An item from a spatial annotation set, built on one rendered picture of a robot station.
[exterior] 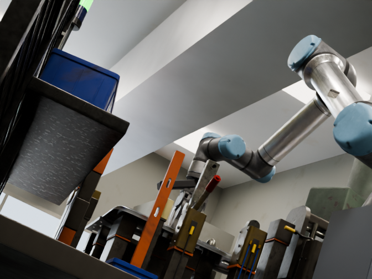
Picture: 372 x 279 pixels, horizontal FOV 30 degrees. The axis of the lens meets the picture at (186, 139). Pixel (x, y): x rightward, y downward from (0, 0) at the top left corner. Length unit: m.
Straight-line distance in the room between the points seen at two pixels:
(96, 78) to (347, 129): 0.59
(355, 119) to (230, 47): 2.41
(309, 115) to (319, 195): 2.89
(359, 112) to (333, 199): 3.25
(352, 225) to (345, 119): 0.25
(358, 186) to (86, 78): 3.80
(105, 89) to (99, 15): 4.89
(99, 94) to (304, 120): 0.77
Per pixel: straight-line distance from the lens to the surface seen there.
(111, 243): 2.02
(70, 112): 1.45
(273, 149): 2.17
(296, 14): 3.54
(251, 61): 4.05
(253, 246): 1.94
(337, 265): 1.63
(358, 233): 1.62
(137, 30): 6.39
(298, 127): 2.13
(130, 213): 1.98
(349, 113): 1.67
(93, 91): 1.57
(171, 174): 1.97
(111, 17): 6.39
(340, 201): 4.84
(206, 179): 2.00
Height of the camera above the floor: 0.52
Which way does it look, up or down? 21 degrees up
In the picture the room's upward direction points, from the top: 22 degrees clockwise
